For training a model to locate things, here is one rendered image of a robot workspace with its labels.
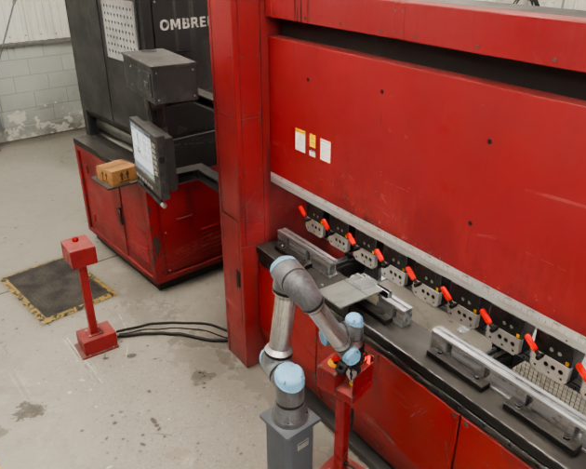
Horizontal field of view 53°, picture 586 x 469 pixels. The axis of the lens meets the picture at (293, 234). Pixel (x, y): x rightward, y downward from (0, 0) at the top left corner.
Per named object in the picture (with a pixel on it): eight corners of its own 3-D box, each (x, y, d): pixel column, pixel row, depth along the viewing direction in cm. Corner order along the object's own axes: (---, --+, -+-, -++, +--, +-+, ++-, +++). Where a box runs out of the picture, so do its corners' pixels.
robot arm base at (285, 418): (286, 435, 231) (286, 416, 227) (263, 414, 241) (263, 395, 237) (315, 418, 240) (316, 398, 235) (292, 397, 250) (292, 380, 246)
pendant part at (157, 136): (135, 175, 355) (127, 116, 338) (154, 171, 360) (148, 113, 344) (161, 201, 320) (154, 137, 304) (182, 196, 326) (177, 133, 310)
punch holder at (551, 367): (527, 365, 220) (536, 328, 212) (541, 356, 224) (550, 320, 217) (565, 387, 209) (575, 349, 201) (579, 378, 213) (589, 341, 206)
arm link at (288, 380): (281, 411, 229) (281, 384, 223) (269, 390, 240) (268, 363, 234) (310, 403, 233) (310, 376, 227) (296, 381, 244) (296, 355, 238)
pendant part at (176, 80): (138, 192, 368) (119, 51, 330) (175, 184, 379) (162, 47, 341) (166, 221, 329) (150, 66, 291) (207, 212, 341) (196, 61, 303)
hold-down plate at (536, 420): (501, 408, 231) (502, 402, 229) (510, 402, 233) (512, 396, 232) (572, 457, 209) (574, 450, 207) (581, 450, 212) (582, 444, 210)
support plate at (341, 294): (315, 292, 285) (316, 290, 284) (357, 275, 298) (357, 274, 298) (339, 309, 271) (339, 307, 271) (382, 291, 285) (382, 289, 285)
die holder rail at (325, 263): (277, 244, 355) (277, 229, 350) (286, 241, 358) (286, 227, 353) (329, 278, 318) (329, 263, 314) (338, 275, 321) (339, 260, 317)
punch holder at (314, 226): (305, 229, 322) (305, 201, 315) (317, 225, 326) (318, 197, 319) (322, 239, 311) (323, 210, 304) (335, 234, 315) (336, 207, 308)
